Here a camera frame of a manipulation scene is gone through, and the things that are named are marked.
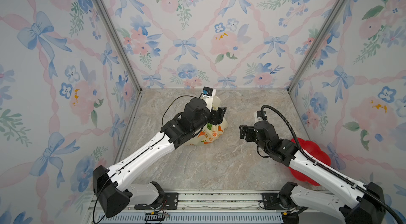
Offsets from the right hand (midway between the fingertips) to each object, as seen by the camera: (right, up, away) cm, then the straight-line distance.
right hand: (248, 126), depth 79 cm
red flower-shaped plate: (+38, -15, +8) cm, 42 cm away
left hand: (-15, +10, -11) cm, 21 cm away
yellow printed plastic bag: (-19, -4, +1) cm, 19 cm away
